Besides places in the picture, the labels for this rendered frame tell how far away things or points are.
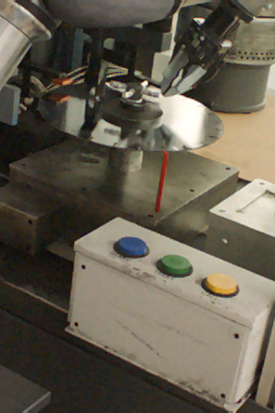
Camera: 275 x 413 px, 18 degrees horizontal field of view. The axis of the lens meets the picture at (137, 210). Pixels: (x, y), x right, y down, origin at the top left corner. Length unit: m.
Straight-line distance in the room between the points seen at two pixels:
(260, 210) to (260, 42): 0.84
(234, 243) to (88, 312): 0.26
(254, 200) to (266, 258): 0.13
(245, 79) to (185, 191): 0.75
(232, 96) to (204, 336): 1.16
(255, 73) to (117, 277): 1.14
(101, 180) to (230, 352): 0.49
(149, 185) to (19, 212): 0.23
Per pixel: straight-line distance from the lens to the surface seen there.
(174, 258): 1.17
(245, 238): 1.32
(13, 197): 1.48
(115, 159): 1.55
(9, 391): 1.16
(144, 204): 1.44
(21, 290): 1.37
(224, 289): 1.13
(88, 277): 1.21
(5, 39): 1.12
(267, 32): 2.16
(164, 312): 1.16
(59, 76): 1.61
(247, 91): 2.23
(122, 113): 1.51
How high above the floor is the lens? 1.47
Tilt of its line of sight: 26 degrees down
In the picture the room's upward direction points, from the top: 9 degrees clockwise
